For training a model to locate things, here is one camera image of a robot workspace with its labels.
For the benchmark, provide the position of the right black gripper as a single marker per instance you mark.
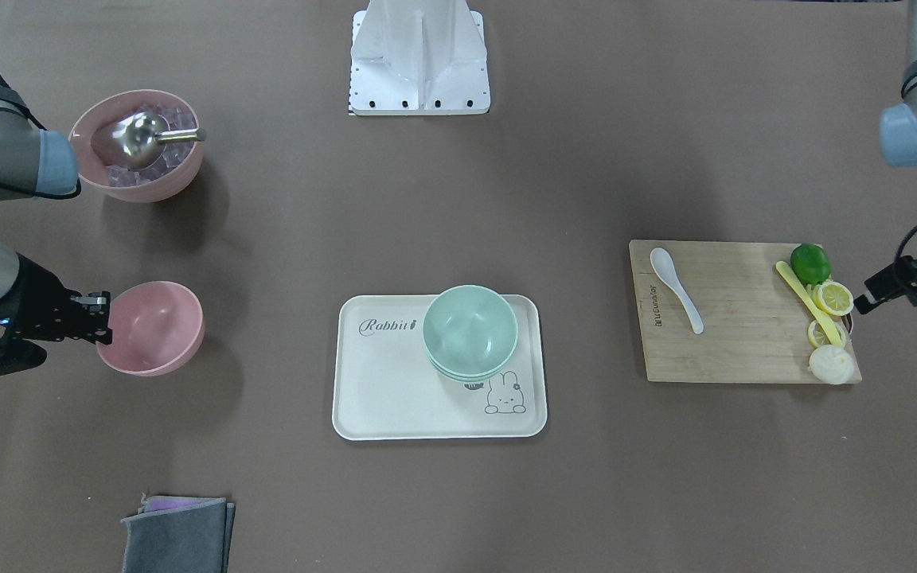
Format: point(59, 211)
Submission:
point(38, 300)

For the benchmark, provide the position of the small pink bowl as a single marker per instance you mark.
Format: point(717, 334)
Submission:
point(156, 328)

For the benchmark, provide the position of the white ceramic spoon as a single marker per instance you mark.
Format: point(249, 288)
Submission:
point(663, 266)

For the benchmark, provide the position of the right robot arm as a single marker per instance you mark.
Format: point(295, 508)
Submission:
point(39, 163)

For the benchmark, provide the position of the large pink ice bowl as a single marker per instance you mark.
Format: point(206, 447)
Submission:
point(168, 175)

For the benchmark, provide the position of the lemon slice upper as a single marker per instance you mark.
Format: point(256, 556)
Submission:
point(833, 298)

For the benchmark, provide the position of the lemon slice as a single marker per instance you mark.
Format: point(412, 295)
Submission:
point(833, 298)
point(819, 338)

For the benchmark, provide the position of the yellow plastic knife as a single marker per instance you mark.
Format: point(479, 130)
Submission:
point(827, 324)

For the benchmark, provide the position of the green lime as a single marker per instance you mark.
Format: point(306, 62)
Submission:
point(810, 263)

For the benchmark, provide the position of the lemon slice lower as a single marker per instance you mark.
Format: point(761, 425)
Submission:
point(819, 338)

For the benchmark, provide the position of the clear ice cubes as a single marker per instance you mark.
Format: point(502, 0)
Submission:
point(173, 156)

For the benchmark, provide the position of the metal ice scoop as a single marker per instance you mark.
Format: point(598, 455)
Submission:
point(140, 139)

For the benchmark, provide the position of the purple cloth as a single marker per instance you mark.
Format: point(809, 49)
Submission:
point(165, 503)

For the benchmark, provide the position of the grey folded cloth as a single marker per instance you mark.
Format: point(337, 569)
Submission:
point(188, 540)

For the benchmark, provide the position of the white rabbit tray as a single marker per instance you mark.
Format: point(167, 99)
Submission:
point(385, 388)

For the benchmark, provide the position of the stacked green bowls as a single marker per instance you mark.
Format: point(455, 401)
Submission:
point(470, 333)

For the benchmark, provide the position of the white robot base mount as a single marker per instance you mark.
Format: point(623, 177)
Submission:
point(418, 58)

